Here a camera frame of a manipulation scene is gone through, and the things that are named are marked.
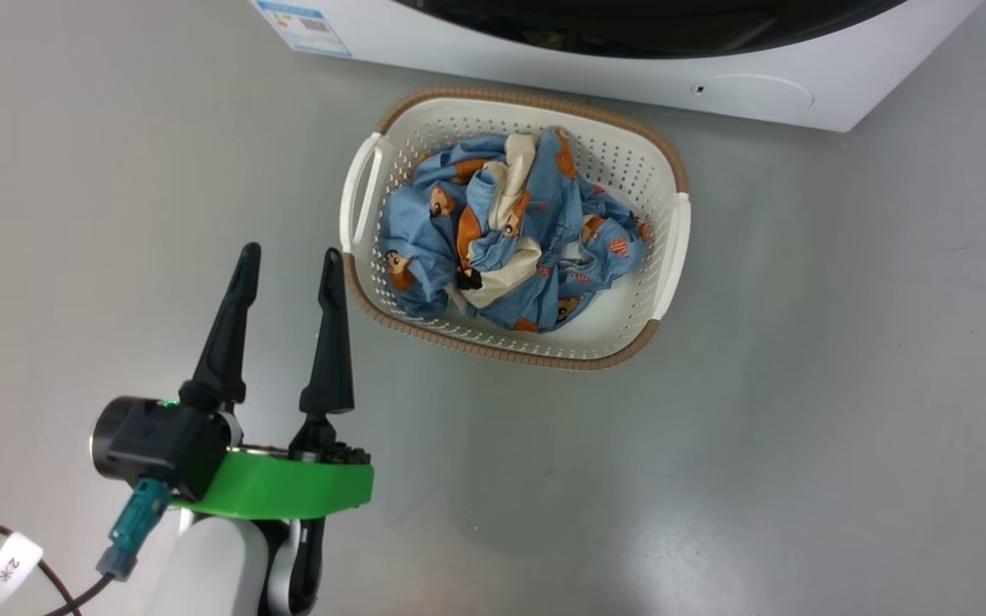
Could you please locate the round white filter cover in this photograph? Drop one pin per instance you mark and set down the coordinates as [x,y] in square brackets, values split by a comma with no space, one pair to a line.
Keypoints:
[754,92]

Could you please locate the white front-load washing machine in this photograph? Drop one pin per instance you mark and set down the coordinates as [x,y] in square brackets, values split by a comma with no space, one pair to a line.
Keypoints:
[596,73]

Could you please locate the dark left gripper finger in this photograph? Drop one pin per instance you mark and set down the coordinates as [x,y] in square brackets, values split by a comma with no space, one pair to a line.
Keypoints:
[330,359]
[223,342]

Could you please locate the blue bear print garment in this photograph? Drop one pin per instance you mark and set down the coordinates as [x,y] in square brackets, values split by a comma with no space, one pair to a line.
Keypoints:
[424,231]
[604,257]

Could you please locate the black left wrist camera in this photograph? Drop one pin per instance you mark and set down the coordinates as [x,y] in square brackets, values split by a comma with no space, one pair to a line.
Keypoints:
[151,441]

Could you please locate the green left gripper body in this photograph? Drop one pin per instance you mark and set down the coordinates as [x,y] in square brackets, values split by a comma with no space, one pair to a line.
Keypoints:
[288,483]

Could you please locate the blue energy label sticker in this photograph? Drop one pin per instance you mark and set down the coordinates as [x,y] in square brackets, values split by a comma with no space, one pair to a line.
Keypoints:
[305,24]

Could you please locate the white perforated laundry basket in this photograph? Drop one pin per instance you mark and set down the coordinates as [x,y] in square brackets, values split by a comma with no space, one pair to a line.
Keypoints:
[613,334]

